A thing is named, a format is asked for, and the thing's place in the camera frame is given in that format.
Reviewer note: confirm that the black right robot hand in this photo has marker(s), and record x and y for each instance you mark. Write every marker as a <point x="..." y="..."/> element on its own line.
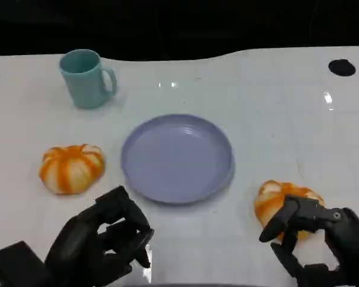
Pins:
<point x="344" y="230"/>

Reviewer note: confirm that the pale green mug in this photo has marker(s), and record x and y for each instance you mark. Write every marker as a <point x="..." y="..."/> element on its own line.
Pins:
<point x="83" y="79"/>

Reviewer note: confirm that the orange white toy bread roll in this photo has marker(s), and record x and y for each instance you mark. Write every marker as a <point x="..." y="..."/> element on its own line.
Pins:
<point x="270" y="203"/>
<point x="70" y="170"/>

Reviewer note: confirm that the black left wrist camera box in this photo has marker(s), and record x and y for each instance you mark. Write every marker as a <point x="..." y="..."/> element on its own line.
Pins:
<point x="15" y="266"/>

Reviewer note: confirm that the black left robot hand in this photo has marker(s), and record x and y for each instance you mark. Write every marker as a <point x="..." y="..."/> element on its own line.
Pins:
<point x="77" y="239"/>

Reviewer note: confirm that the lilac plate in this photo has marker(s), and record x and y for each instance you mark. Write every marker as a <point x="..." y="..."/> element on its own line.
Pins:
<point x="176" y="158"/>

